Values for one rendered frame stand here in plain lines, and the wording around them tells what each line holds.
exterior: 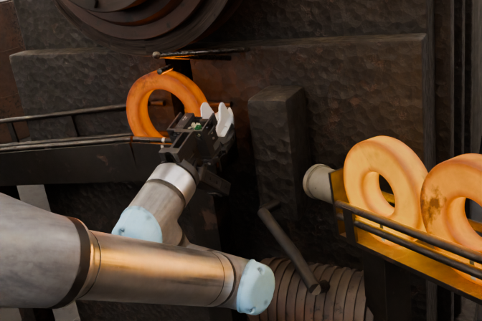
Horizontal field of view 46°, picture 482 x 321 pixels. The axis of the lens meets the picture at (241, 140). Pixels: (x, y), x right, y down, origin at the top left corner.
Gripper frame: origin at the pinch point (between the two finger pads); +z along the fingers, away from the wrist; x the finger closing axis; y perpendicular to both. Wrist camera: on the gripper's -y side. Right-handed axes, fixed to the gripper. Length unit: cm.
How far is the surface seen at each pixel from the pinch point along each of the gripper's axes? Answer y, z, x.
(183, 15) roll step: 21.4, 0.0, 2.0
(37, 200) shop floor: -97, 56, 158
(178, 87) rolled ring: 7.3, -1.2, 7.6
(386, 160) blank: 7.6, -19.1, -34.8
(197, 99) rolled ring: 4.8, -1.6, 4.1
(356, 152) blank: 6.1, -15.9, -29.7
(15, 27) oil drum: -57, 164, 245
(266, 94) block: 5.6, -0.9, -10.0
